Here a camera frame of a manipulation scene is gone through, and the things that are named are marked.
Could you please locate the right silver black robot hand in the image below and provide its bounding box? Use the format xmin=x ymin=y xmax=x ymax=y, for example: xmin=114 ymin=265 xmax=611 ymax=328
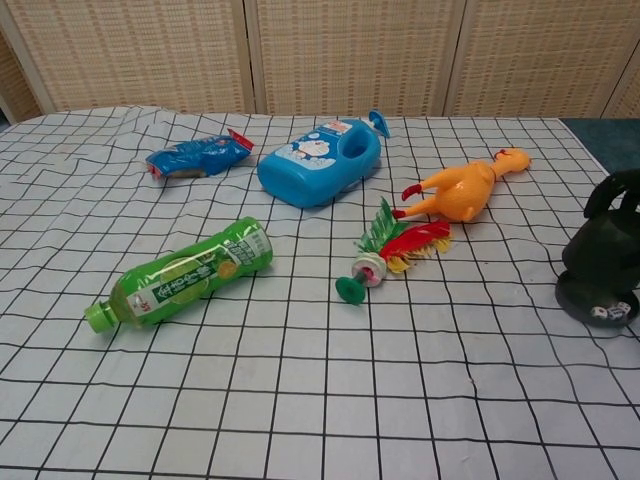
xmin=584 ymin=168 xmax=640 ymax=220

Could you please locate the black bowl with dice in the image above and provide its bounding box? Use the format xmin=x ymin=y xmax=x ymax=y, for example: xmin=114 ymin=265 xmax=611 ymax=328
xmin=555 ymin=272 xmax=640 ymax=329

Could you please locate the orange rubber chicken toy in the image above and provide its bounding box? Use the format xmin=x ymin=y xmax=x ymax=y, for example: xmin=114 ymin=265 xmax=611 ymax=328
xmin=391 ymin=147 xmax=533 ymax=225

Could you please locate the colourful feather shuttlecock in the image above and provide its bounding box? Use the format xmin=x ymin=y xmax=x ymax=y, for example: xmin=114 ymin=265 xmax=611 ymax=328
xmin=335 ymin=196 xmax=453 ymax=308

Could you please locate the bamboo folding screen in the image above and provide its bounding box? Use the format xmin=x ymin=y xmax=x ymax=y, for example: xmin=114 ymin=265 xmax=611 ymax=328
xmin=0 ymin=0 xmax=640 ymax=126

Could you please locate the blue detergent bottle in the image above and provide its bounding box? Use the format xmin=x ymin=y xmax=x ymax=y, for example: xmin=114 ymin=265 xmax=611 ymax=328
xmin=256 ymin=110 xmax=393 ymax=211

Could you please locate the black white checkered tablecloth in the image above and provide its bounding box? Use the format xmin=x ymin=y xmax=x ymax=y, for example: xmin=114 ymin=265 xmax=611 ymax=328
xmin=0 ymin=105 xmax=640 ymax=480

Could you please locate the blue snack bag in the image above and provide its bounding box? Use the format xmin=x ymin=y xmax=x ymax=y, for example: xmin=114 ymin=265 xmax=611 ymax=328
xmin=145 ymin=127 xmax=256 ymax=182

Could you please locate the green tea bottle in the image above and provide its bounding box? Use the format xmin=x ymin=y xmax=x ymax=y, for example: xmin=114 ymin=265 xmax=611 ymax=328
xmin=83 ymin=215 xmax=277 ymax=335

